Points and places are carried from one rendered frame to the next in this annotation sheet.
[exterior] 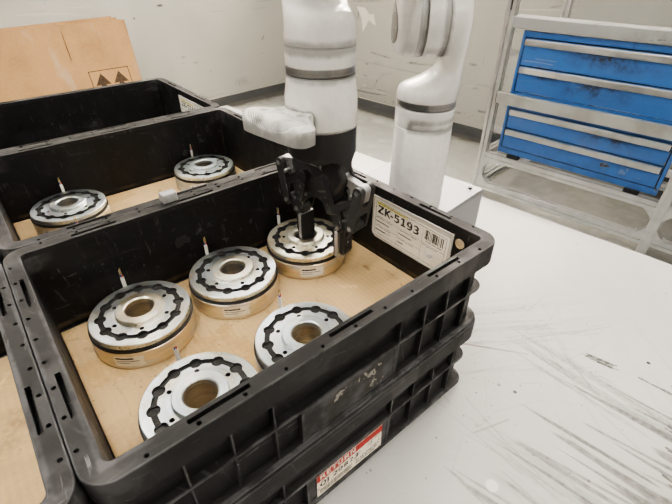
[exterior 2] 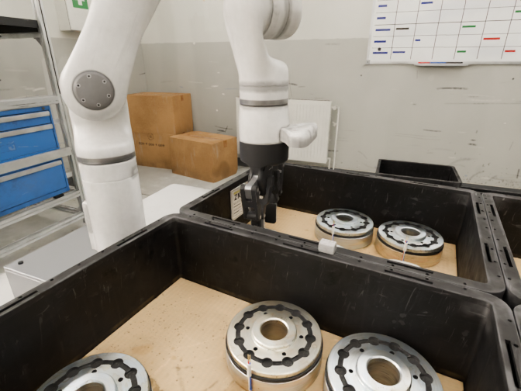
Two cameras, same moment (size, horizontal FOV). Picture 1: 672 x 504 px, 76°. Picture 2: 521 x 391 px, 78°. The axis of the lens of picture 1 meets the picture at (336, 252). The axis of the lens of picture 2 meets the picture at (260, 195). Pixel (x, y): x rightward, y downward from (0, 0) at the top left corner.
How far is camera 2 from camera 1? 0.79 m
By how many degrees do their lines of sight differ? 94
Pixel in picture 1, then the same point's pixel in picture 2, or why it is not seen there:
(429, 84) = (124, 135)
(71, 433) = (479, 200)
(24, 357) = (494, 224)
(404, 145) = (133, 190)
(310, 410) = (378, 210)
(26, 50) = not seen: outside the picture
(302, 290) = not seen: hidden behind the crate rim
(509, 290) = not seen: hidden behind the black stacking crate
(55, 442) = (486, 201)
